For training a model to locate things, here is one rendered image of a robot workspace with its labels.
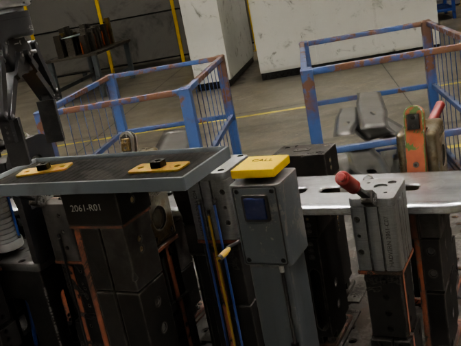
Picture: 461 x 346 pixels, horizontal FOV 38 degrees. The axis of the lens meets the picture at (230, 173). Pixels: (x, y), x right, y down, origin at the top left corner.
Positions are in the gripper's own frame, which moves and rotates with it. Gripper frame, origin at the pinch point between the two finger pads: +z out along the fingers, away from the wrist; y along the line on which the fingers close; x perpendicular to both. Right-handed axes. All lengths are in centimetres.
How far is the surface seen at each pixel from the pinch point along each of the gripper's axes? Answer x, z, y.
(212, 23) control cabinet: 102, 31, 810
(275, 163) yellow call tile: -37.3, 4.1, -14.5
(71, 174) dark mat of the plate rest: -6.0, 4.1, -4.4
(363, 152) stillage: -57, 91, 291
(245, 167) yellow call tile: -33.5, 4.1, -14.2
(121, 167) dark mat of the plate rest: -14.0, 4.1, -4.8
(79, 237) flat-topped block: -5.8, 13.2, -6.9
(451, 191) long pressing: -62, 20, 11
